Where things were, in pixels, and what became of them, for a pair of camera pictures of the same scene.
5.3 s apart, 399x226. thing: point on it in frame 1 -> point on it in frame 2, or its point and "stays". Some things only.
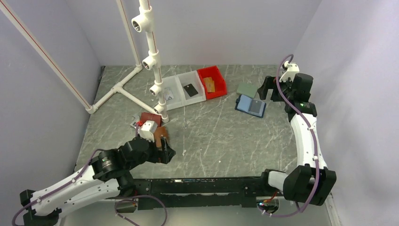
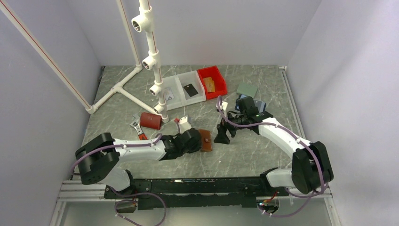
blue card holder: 246,103 stays
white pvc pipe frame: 143,24 stays
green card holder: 247,88 stays
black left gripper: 161,156 -> 196,147
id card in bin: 168,93 stays
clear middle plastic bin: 192,90 stays
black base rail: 153,194 stays
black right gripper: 270,83 -> 221,137
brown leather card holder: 159,132 -> 205,140
